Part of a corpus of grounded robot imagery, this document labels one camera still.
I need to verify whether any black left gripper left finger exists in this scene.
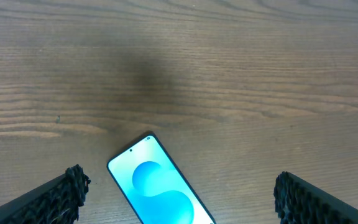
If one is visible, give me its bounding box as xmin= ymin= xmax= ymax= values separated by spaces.
xmin=0 ymin=165 xmax=91 ymax=224

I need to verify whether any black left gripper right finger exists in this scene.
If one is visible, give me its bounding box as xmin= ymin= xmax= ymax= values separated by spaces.
xmin=273 ymin=172 xmax=358 ymax=224

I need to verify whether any blue Galaxy smartphone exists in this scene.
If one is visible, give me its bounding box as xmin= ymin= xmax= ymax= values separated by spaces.
xmin=107 ymin=131 xmax=216 ymax=224

